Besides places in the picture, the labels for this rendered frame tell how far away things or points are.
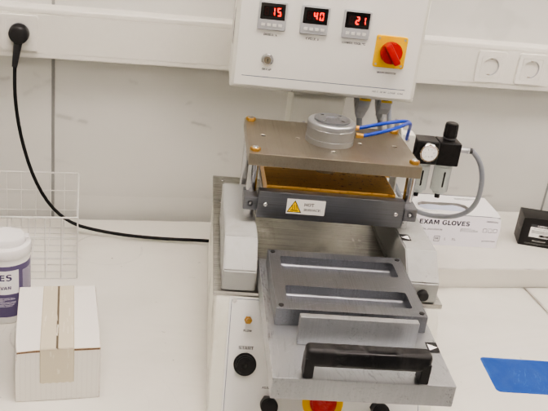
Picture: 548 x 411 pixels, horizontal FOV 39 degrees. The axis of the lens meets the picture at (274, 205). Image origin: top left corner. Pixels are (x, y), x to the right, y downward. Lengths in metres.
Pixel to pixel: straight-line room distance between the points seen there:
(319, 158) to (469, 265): 0.59
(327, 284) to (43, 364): 0.43
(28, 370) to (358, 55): 0.74
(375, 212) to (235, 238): 0.23
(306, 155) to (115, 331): 0.46
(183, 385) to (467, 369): 0.50
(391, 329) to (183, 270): 0.68
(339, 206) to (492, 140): 0.80
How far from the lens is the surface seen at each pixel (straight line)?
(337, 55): 1.36
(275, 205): 1.19
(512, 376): 1.43
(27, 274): 1.37
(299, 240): 1.32
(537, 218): 1.82
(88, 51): 1.61
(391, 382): 0.94
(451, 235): 1.73
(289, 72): 1.36
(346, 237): 1.36
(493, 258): 1.73
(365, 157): 1.21
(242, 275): 1.13
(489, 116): 1.91
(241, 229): 1.17
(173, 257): 1.61
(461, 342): 1.48
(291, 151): 1.19
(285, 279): 1.06
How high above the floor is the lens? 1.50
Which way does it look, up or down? 23 degrees down
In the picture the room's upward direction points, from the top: 7 degrees clockwise
